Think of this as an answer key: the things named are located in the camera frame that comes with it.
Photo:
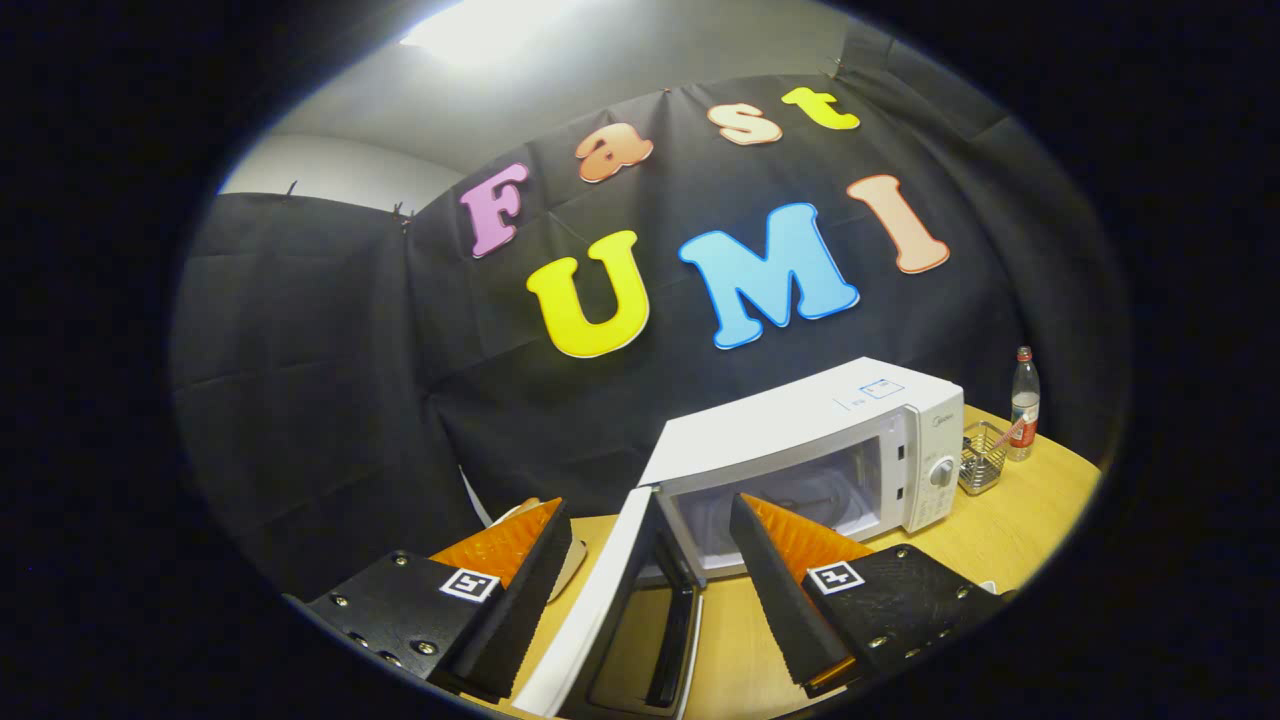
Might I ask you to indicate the ceiling light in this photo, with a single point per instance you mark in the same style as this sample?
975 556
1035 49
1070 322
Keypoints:
490 28

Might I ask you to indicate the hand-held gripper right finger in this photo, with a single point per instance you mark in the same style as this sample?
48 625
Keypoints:
780 600

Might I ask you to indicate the clear plastic water bottle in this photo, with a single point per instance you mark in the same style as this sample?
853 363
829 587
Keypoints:
1024 405

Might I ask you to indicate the red white striped straw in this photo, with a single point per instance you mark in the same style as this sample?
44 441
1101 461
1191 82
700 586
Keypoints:
1010 432

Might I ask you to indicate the white toaster oven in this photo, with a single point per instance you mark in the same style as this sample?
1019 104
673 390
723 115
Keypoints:
800 410

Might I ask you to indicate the cream bread toaster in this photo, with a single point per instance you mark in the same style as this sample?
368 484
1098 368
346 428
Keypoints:
573 565

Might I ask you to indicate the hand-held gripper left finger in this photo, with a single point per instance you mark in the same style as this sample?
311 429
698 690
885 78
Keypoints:
515 600

